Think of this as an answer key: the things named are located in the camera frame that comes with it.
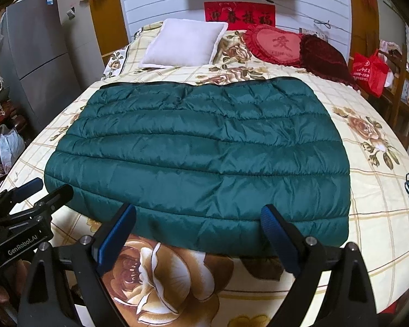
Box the green quilted down jacket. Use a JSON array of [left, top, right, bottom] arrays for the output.
[[44, 77, 351, 258]]

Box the white square pillow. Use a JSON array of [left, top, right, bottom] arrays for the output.
[[140, 19, 229, 69]]

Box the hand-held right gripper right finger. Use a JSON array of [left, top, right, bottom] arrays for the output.
[[261, 204, 379, 327]]

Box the white plastic bag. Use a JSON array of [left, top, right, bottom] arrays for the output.
[[0, 124, 26, 174]]

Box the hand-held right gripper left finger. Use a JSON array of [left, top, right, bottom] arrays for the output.
[[17, 204, 137, 327]]

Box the dark red velvet pillow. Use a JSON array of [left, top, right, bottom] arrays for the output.
[[299, 36, 360, 91]]

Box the black wall cable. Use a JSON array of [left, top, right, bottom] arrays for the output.
[[221, 0, 348, 33]]

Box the floral checked bed sheet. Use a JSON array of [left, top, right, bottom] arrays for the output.
[[0, 22, 409, 327]]

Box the red shopping bag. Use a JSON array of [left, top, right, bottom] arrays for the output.
[[351, 49, 389, 98]]

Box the grey refrigerator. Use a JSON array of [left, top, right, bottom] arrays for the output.
[[0, 0, 82, 133]]

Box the orange wooden wall panel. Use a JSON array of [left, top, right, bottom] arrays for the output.
[[346, 0, 380, 57], [90, 0, 130, 57]]

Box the red heart-shaped pillow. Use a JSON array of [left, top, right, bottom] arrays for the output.
[[242, 25, 309, 67]]

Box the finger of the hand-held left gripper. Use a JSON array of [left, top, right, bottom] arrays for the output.
[[0, 178, 44, 207], [24, 184, 74, 219]]

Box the red wall banner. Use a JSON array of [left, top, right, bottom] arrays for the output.
[[204, 2, 276, 31]]

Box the wooden shelf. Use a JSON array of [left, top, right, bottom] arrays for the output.
[[378, 41, 409, 147]]

